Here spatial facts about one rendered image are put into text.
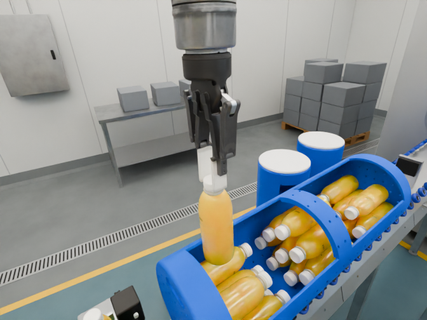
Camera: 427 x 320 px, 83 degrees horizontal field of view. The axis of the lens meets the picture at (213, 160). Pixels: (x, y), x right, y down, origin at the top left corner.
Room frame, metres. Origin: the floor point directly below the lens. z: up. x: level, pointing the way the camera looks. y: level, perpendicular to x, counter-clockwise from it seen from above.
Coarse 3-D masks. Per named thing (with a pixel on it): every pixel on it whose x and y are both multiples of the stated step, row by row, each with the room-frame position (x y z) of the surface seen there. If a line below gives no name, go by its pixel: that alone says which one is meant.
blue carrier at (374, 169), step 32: (352, 160) 0.88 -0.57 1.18; (384, 160) 0.78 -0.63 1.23; (288, 192) 0.63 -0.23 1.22; (320, 192) 0.85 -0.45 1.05; (256, 224) 0.65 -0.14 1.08; (320, 224) 0.50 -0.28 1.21; (384, 224) 0.58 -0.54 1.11; (192, 256) 0.39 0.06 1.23; (256, 256) 0.59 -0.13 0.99; (352, 256) 0.47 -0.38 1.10; (160, 288) 0.43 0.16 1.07; (192, 288) 0.31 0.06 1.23; (288, 288) 0.48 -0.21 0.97; (320, 288) 0.39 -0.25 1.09
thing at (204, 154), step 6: (198, 150) 0.41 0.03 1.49; (204, 150) 0.41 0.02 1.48; (210, 150) 0.42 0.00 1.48; (198, 156) 0.41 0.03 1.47; (204, 156) 0.41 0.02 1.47; (210, 156) 0.42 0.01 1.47; (198, 162) 0.41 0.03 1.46; (204, 162) 0.41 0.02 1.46; (198, 168) 0.41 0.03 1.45; (204, 168) 0.41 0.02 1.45; (210, 168) 0.42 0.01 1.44; (204, 174) 0.41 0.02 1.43; (210, 174) 0.42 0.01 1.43
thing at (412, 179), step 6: (402, 156) 1.07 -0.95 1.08; (408, 156) 1.07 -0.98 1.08; (396, 162) 1.08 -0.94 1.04; (402, 162) 1.05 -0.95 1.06; (408, 162) 1.03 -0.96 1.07; (414, 162) 1.02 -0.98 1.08; (420, 162) 1.01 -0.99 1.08; (402, 168) 1.05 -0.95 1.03; (408, 168) 1.03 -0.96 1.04; (414, 168) 1.01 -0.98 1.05; (420, 168) 1.01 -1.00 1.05; (408, 174) 1.02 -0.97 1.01; (414, 174) 1.00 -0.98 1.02; (408, 180) 1.02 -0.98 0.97; (414, 180) 1.01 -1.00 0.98
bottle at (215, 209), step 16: (208, 192) 0.38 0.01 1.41; (224, 192) 0.39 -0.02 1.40; (208, 208) 0.37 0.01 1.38; (224, 208) 0.37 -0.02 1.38; (208, 224) 0.37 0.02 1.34; (224, 224) 0.37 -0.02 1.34; (208, 240) 0.37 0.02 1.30; (224, 240) 0.37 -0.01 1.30; (208, 256) 0.37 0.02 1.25; (224, 256) 0.37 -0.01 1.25
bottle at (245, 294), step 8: (240, 280) 0.39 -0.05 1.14; (248, 280) 0.38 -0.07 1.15; (256, 280) 0.39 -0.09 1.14; (264, 280) 0.39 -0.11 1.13; (232, 288) 0.36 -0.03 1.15; (240, 288) 0.36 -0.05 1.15; (248, 288) 0.36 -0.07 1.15; (256, 288) 0.36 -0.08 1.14; (264, 288) 0.38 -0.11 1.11; (224, 296) 0.35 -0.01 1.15; (232, 296) 0.34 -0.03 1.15; (240, 296) 0.34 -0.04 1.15; (248, 296) 0.35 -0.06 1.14; (256, 296) 0.35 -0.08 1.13; (232, 304) 0.33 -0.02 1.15; (240, 304) 0.33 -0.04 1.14; (248, 304) 0.33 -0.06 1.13; (256, 304) 0.34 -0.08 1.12; (232, 312) 0.31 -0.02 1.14; (240, 312) 0.32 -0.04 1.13; (248, 312) 0.33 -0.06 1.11
